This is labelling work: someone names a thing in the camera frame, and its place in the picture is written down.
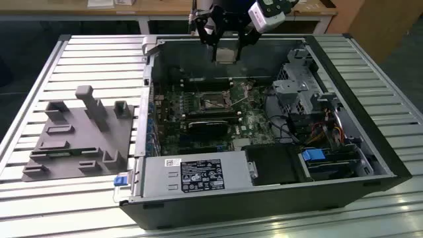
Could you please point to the blue disk carrier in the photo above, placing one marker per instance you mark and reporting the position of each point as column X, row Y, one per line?
column 314, row 155

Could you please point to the wooden cabinet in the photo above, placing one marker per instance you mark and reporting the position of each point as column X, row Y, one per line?
column 386, row 24

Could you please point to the grey parts rack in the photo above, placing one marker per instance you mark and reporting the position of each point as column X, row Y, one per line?
column 83, row 141

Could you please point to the black plastic shroud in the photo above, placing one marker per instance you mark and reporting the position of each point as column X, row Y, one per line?
column 271, row 163

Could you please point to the small white box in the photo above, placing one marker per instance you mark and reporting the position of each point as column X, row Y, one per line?
column 124, row 2

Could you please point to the black PC case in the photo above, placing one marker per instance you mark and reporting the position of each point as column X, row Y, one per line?
column 231, row 213

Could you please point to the wooden desk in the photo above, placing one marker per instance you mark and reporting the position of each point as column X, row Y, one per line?
column 65, row 11

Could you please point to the metal drive cage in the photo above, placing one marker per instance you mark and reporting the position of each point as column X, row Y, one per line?
column 294, row 86

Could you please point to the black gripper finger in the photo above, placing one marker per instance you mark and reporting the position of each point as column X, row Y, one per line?
column 246, row 32
column 202, row 29

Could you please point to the blue case latch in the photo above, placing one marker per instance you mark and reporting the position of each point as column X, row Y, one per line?
column 119, row 179

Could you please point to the silver power supply unit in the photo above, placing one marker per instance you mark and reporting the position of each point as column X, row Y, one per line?
column 159, row 173

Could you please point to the green motherboard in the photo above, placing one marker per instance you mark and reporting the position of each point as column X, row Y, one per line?
column 254, row 124

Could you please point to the silver chipset heat sink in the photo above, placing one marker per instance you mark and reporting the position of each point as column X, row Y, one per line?
column 240, row 144

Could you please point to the metal disk bay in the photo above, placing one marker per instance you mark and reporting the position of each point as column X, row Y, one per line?
column 363, row 161

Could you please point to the CPU socket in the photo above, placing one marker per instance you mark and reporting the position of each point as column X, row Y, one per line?
column 212, row 102

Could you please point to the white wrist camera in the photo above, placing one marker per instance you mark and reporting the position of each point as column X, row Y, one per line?
column 264, row 19

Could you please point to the black RAM slot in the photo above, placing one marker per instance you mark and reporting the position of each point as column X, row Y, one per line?
column 211, row 119
column 211, row 116
column 215, row 87
column 215, row 84
column 211, row 113
column 215, row 79

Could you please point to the black graphics card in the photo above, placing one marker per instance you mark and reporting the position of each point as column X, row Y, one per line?
column 208, row 129

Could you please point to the silver CPU plate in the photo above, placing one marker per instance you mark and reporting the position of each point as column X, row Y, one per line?
column 227, row 55

